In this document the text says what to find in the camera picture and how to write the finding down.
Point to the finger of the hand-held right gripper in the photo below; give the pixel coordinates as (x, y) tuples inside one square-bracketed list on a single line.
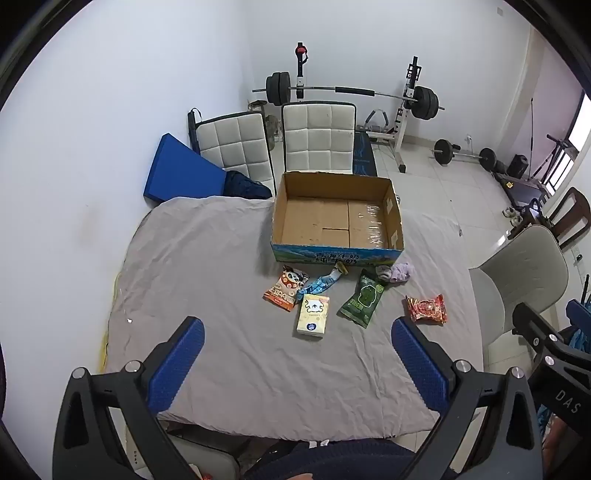
[(581, 313), (531, 327)]

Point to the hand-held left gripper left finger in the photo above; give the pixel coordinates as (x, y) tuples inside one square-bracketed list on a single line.
[(178, 364)]

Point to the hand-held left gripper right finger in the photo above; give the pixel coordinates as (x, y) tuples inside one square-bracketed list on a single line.
[(418, 364)]

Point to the red snack packet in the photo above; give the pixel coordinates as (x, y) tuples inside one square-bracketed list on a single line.
[(427, 310)]

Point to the green snack packet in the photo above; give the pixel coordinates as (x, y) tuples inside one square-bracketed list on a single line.
[(362, 300)]

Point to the purple cloth bundle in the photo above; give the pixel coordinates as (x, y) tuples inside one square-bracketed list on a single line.
[(399, 273)]

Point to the pale yellow tissue pack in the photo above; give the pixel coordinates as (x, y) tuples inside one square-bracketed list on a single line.
[(313, 316)]

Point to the blue snack packet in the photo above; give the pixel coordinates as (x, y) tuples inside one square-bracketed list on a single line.
[(318, 285)]

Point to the orange panda snack packet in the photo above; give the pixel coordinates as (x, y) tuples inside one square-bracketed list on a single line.
[(284, 288)]

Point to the cardboard box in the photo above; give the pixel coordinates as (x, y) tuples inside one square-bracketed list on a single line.
[(318, 221)]

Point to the black stand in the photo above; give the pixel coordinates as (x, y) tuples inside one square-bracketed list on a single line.
[(586, 290)]

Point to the blue garment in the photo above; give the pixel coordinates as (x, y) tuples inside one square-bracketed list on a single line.
[(579, 339)]

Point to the grey plastic chair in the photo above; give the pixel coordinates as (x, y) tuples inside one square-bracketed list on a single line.
[(521, 272)]

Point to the dark wooden chair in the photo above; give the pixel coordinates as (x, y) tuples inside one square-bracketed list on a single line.
[(575, 217)]

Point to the white shoe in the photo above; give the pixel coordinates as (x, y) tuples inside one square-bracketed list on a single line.
[(516, 220), (509, 212)]

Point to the person's dark trousers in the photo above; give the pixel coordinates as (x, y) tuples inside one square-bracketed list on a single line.
[(332, 461)]

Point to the treadmill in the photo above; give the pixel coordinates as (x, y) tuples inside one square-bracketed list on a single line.
[(521, 189)]

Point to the black speaker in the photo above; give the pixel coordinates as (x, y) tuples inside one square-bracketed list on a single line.
[(519, 166)]

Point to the window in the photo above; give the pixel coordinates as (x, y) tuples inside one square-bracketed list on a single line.
[(577, 138)]

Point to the short barbell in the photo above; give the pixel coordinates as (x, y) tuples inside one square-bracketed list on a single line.
[(464, 157)]

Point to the dark blue cloth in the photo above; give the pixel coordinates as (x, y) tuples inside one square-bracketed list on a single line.
[(244, 187)]

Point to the thin black pole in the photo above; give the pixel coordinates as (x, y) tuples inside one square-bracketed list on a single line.
[(532, 129)]

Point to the blue foam mat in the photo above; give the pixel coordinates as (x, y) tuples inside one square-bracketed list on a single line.
[(180, 170)]

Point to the black blue weight bench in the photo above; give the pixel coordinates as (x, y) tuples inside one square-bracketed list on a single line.
[(364, 157)]

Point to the white padded chair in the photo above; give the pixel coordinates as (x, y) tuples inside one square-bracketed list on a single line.
[(314, 134), (235, 147)]

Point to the grey bench attachment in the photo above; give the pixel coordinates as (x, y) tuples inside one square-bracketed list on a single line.
[(378, 128)]

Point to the white barbell rack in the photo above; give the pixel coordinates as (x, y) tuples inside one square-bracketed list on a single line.
[(402, 120)]

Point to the long barbell with black plates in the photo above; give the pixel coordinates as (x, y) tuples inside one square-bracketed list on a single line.
[(351, 91)]

